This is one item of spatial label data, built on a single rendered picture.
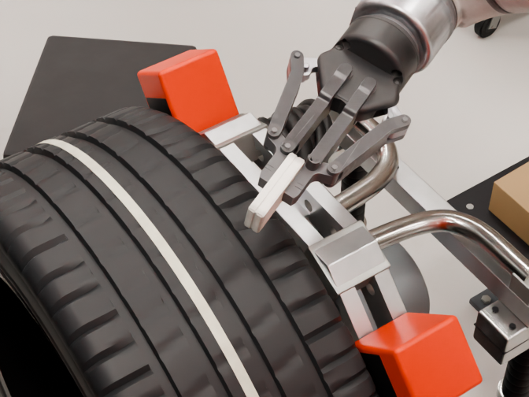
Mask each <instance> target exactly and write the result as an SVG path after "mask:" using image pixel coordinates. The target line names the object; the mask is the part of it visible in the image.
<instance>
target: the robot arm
mask: <svg viewBox="0 0 529 397"><path fill-rule="evenodd" d="M510 13H529V0H361V1H360V2H359V3H358V4H357V6H356V7H355V10H354V12H353V16H352V18H351V21H350V26H349V27H348V28H347V30H346V31H345V32H344V34H343V35H342V36H341V38H340V39H339V40H338V42H337V43H336V44H335V45H334V46H333V47H332V48H331V49H330V50H328V51H325V52H323V53H322V54H321V55H320V56H319V57H318V58H305V57H304V55H303V53H302V52H301V51H299V50H294V51H292V53H291V55H290V59H289V62H288V66H287V82H286V85H285V87H284V89H283V93H282V94H281V96H280V99H279V102H278V104H277V107H276V110H275V112H274V114H273V116H272V119H271V121H270V124H269V126H268V130H267V132H266V136H265V139H264V148H265V149H266V150H269V151H271V152H272V154H273V156H272V158H271V159H270V161H269V162H268V164H267V165H266V166H265V167H264V168H263V169H262V171H261V174H260V177H259V180H258V184H257V185H258V186H259V187H261V188H263V189H262V190H261V192H260V193H259V195H258V196H257V197H256V198H255V199H254V201H253V202H252V204H251V205H250V206H249V208H248V210H247V214H246V219H245V222H244V224H245V226H246V227H247V228H252V230H253V231H254V232H256V233H259V232H260V230H261V229H262V228H263V227H264V226H265V224H266V222H267V221H268V219H269V218H270V217H271V216H272V215H273V213H274V212H275V211H276V209H277V208H278V206H279V205H280V203H281V202H285V203H286V204H288V205H289V206H292V205H294V204H295V203H296V202H297V201H298V200H299V198H300V197H301V195H302V194H303V192H304V191H305V189H306V188H307V187H308V186H309V185H310V184H311V183H312V182H321V183H323V185H324V186H325V187H334V186H335V185H336V184H337V183H338V182H340V181H341V180H342V179H344V178H345V177H346V176H348V175H349V174H350V173H351V172H352V171H354V170H355V169H356V168H357V167H358V166H359V165H361V164H362V163H363V162H365V161H366V160H367V159H368V158H370V157H371V156H372V155H373V154H374V153H375V152H377V151H378V150H379V149H381V148H382V147H383V146H385V145H386V144H388V143H393V142H396V141H398V140H401V139H403V138H404V137H405V134H406V132H407V130H408V128H409V126H410V124H411V118H410V117H409V116H408V115H405V114H401V112H400V110H399V108H398V107H397V104H398V102H399V99H400V92H401V91H402V89H403V88H404V86H405V85H406V84H407V83H408V81H409V80H410V78H411V77H412V75H413V74H416V73H418V72H421V71H423V70H424V69H426V67H428V66H429V64H430V63H431V62H432V60H433V59H434V58H435V56H436V54H437V53H438V52H439V51H440V49H441V48H442V46H443V45H444V43H446V42H447V40H448V39H449V38H450V36H451V35H452V34H453V31H454V30H455V29H456V28H466V27H468V26H470V25H473V24H475V23H478V22H480V21H482V20H486V19H489V18H492V17H497V16H500V15H505V14H510ZM313 72H315V73H316V85H317V93H318V96H317V98H316V99H315V101H314V102H313V104H312V105H311V106H310V107H309V108H308V109H307V111H306V112H305V114H304V115H303V116H302V117H301V119H300V120H299V122H298V123H297V124H296V125H295V126H294V128H293V129H292V130H291V131H290V133H289V134H288V136H287V137H286V138H284V137H283V135H282V133H283V130H284V127H285V125H286V122H287V119H288V117H289V115H290V112H291V110H292V107H293V105H294V101H295V99H296V97H297V95H298V91H299V88H300V85H301V83H304V82H305V81H306V80H308V79H309V77H310V75H311V74H312V73H313ZM331 110H332V111H335V112H337V113H338V114H339V116H338V117H337V119H336V120H335V122H334V123H333V125H332V126H331V127H330V128H329V129H328V131H327V132H326V134H325V135H324V137H323V138H322V139H321V141H320V142H319V143H318V144H317V146H316V147H315V149H314V150H313V152H312V153H311V154H310V155H308V157H307V160H306V163H305V162H304V160H303V159H302V158H298V157H297V155H296V154H297V153H298V152H299V150H300V149H301V148H302V147H303V145H304V144H305V142H306V141H307V140H308V138H309V137H310V136H311V135H312V134H313V132H314V131H315V130H316V128H317V127H318V125H319V124H320V122H321V121H322V120H323V119H325V118H326V116H327V115H328V114H329V113H330V112H331ZM383 115H386V116H384V117H383V119H382V121H381V123H380V124H378V125H377V126H375V127H374V128H373V129H372V130H371V131H370V132H368V133H367V134H366V135H364V136H363V137H362V138H360V139H359V140H358V141H356V142H355V144H353V145H352V146H351V147H349V148H348V149H347V150H345V151H344V152H343V153H341V154H340V155H339V156H338V157H337V158H336V159H334V160H333V161H332V162H330V163H329V164H328V163H327V161H328V159H329V158H330V157H331V156H332V154H333V153H334V152H335V150H336V149H337V147H338V145H339V144H340V143H341V142H342V141H343V139H344V138H345V136H346V135H347V133H349V132H350V131H351V129H352V128H353V126H354V125H355V124H356V123H357V122H358V121H366V120H368V119H372V118H375V117H381V116H383Z"/></svg>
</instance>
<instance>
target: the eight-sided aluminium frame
mask: <svg viewBox="0 0 529 397"><path fill-rule="evenodd" d="M267 130H268V126H267V124H265V123H263V122H260V121H259V120H258V119H257V118H256V117H255V116H254V115H253V114H252V113H246V114H244V113H240V114H238V115H236V116H234V117H231V118H229V119H227V120H225V121H222V122H220V123H219V124H215V125H213V126H212V127H210V128H207V129H205V130H203V131H201V132H198V133H199V134H200V135H201V136H202V137H204V138H205V139H207V140H208V141H209V142H210V143H211V144H212V145H214V146H215V148H217V149H218V150H219V151H220V152H221V153H222V154H223V155H224V156H225V157H226V158H227V159H228V160H229V162H231V163H232V164H233V165H234V166H235V167H236V168H237V169H238V170H239V171H240V172H241V173H242V174H243V175H244V177H245V178H247V180H248V182H249V183H251V184H252V185H253V186H254V187H255V189H256V190H257V191H258V192H259V193H260V192H261V190H262V189H263V188H261V187H259V186H258V185H257V184H258V180H259V177H260V174H261V171H260V170H259V169H258V168H257V167H256V166H255V165H254V164H253V163H252V162H254V163H255V164H256V165H257V166H258V167H259V168H260V169H261V170H262V169H263V168H264V167H265V166H266V165H267V164H268V162H269V161H270V159H271V158H272V156H273V154H272V152H271V151H269V150H266V149H265V148H264V141H265V136H266V132H267ZM298 202H299V203H300V204H301V206H302V207H303V208H304V209H305V210H306V211H307V212H308V213H309V221H310V222H311V223H312V224H313V225H314V226H315V227H316V228H317V229H318V230H319V231H320V232H321V234H322V235H323V236H324V237H325V238H323V237H322V236H321V235H320V233H319V232H318V231H317V230H316V229H315V228H314V227H313V226H312V225H311V224H310V223H309V222H308V221H307V220H306V219H305V218H304V217H303V216H302V215H301V214H300V213H299V212H298V211H297V210H296V209H295V208H294V207H293V205H292V206H289V205H288V204H286V203H285V202H281V203H280V205H279V206H278V208H277V209H276V211H275V214H276V216H277V217H278V219H279V220H281V221H282V223H283V224H284V226H285V227H286V229H287V230H288V232H289V233H290V234H291V235H292V237H293V238H294V241H295V242H296V244H297V246H298V247H300V248H301V250H302V252H303V253H304V255H305V256H306V258H307V259H308V261H309V264H310V266H311V267H313V269H314V270H315V272H316V274H317V276H318V277H319V278H320V280H321V282H322V284H323V285H324V287H325V288H326V291H327V294H328V295H329V296H330V297H331V299H332V301H333V302H334V304H335V306H336V308H337V309H338V311H339V313H340V315H341V318H342V320H343V322H344V323H345V324H346V326H347V328H348V329H349V331H350V334H351V336H352V337H353V340H354V342H356V341H358V340H359V339H361V338H363V337H364V336H366V335H368V334H370V333H371V332H374V331H373V328H372V326H371V323H370V321H369V319H368V316H367V314H366V312H365V310H364V307H363V305H362V303H361V300H360V298H359V295H358V293H357V290H359V289H361V291H362V293H363V295H364V298H365V300H366V303H367V304H368V308H369V309H370V311H371V314H372V316H373V319H374V321H375V324H376V326H377V328H381V327H382V326H384V325H386V324H387V323H389V322H391V321H392V320H394V319H396V318H398V317H400V316H401V315H403V314H405V313H407V311H406V309H405V306H404V304H403V302H402V300H401V296H400V295H399V292H398V290H397V287H396V285H395V283H394V280H393V278H392V276H391V274H390V270H389V268H390V263H389V262H388V260H387V258H386V257H385V255H384V253H383V252H382V251H381V249H380V248H379V244H378V243H377V241H376V239H375V238H374V237H373V236H372V235H371V233H370V232H369V230H368V229H367V228H366V226H365V225H364V223H363V221H362V220H359V221H357V220H356V219H355V218H354V217H353V216H352V215H351V214H350V213H349V212H348V211H347V210H346V209H345V208H344V207H343V206H342V205H341V204H340V203H339V202H338V200H337V199H336V198H335V197H334V196H333V195H332V194H331V193H330V192H329V191H328V190H327V189H326V188H325V187H324V186H323V185H322V184H321V183H320V182H312V183H311V184H310V185H309V186H308V187H307V188H306V189H305V191H304V192H303V194H302V195H301V197H300V198H299V200H298Z"/></svg>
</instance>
